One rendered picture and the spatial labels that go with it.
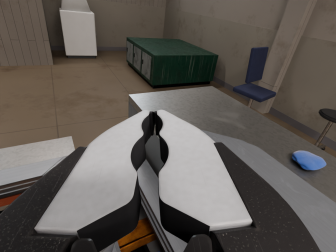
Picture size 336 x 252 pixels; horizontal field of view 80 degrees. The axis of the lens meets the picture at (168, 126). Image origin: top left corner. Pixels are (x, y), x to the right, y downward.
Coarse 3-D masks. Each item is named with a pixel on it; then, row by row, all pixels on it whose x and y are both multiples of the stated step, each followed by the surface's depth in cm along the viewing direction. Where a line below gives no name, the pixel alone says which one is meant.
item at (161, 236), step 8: (40, 176) 81; (8, 184) 76; (16, 184) 78; (24, 184) 79; (0, 192) 76; (8, 192) 77; (16, 192) 78; (144, 200) 79; (144, 208) 77; (152, 216) 73; (152, 224) 72; (160, 232) 69; (160, 240) 68; (168, 248) 64
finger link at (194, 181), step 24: (168, 120) 11; (168, 144) 9; (192, 144) 9; (168, 168) 8; (192, 168) 8; (216, 168) 8; (168, 192) 7; (192, 192) 7; (216, 192) 7; (168, 216) 7; (192, 216) 6; (216, 216) 6; (240, 216) 6
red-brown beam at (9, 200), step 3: (12, 195) 79; (15, 195) 80; (18, 195) 81; (0, 198) 78; (3, 198) 78; (6, 198) 79; (9, 198) 79; (12, 198) 80; (15, 198) 81; (0, 201) 78; (3, 201) 79; (6, 201) 79; (9, 201) 80; (0, 204) 79; (3, 204) 80; (6, 204) 80
